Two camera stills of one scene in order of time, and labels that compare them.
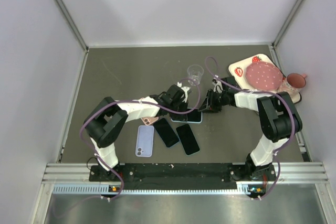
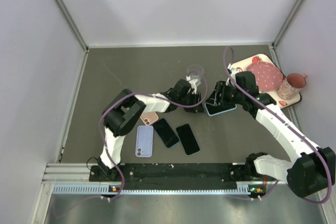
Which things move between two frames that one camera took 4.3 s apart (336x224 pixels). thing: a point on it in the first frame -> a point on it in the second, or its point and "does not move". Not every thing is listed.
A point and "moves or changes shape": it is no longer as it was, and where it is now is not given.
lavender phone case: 145,141 does not move
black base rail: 184,176 does not move
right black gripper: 208,104 does not move
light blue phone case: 194,116 moves or changes shape
